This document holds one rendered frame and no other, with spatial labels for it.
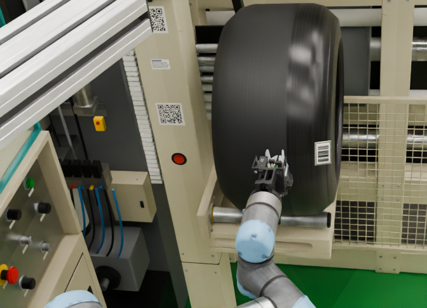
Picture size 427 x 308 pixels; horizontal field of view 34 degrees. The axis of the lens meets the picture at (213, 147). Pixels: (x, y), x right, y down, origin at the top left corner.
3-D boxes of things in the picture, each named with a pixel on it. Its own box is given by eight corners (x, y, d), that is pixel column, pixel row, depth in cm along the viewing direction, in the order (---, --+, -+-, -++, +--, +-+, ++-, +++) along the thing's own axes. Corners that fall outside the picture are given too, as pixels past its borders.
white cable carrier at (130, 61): (150, 183, 214) (119, 46, 185) (155, 173, 218) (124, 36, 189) (165, 183, 213) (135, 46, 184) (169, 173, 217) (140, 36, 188)
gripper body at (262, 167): (288, 154, 159) (280, 185, 149) (290, 185, 163) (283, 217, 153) (254, 154, 160) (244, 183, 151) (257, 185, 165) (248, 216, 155)
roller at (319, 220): (212, 204, 209) (213, 218, 210) (208, 209, 205) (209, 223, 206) (331, 209, 201) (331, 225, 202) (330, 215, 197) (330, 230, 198)
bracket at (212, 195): (200, 239, 207) (196, 214, 201) (225, 154, 237) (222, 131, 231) (211, 240, 206) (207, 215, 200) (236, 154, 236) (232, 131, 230)
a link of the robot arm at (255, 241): (232, 264, 143) (233, 232, 138) (242, 230, 152) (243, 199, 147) (271, 270, 141) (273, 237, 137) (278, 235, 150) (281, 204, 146)
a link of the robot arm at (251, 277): (257, 316, 146) (260, 277, 140) (228, 282, 154) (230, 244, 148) (288, 302, 149) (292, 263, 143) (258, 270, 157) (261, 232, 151)
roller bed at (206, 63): (194, 122, 245) (182, 47, 227) (204, 98, 256) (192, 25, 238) (251, 124, 240) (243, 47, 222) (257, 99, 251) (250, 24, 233)
